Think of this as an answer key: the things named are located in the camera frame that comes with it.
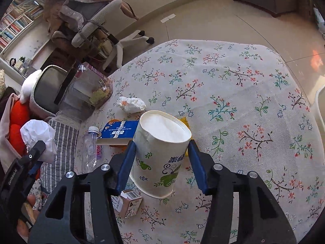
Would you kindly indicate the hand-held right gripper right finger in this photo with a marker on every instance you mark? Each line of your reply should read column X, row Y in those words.
column 199, row 167

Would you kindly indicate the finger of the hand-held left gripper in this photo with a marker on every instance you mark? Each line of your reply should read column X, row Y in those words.
column 33, row 152

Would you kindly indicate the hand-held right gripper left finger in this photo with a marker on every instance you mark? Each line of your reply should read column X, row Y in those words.
column 125, row 165

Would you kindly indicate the white printed paper cup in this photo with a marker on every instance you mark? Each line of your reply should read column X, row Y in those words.
column 157, row 162

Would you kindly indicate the blue tissue box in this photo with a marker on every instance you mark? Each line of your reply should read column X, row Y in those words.
column 116, row 131

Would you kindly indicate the yellow wrapper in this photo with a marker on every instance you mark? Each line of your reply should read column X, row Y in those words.
column 184, row 121

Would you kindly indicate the person's left hand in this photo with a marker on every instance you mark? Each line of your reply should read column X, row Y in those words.
column 32, row 200

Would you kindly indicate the crumpled white plastic bag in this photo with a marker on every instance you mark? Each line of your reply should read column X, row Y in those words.
column 35, row 132

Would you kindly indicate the grey striped cloth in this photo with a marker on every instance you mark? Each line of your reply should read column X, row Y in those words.
column 63, row 142

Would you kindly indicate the red cushion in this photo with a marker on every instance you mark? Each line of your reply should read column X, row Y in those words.
column 19, row 117

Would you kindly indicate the small white carton box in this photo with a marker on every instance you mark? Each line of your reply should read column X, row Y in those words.
column 129, row 203

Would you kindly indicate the clear plastic bottle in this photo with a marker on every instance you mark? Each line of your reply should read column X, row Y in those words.
column 88, row 150

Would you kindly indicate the orange wrapper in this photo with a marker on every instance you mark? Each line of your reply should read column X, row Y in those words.
column 114, row 120

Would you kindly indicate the crumpled white tissue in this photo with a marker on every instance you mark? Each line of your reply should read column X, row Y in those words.
column 132, row 104

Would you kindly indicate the grey mesh chair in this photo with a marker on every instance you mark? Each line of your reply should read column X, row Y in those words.
column 45, row 91

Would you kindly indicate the white cloth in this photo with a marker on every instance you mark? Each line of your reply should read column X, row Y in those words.
column 26, row 86

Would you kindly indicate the clear plastic jar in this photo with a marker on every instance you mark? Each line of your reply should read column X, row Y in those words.
column 83, row 89

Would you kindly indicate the white office chair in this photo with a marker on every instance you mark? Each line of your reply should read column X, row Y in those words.
column 119, row 48

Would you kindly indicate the bookshelf with books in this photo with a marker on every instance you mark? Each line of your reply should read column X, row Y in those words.
column 15, row 25

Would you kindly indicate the brown blanket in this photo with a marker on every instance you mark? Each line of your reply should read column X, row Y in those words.
column 53, row 7

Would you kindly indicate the grey backpack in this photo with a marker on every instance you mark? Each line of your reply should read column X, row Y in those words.
column 83, row 12

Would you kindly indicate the white paper sheet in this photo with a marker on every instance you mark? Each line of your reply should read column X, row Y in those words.
column 167, row 18

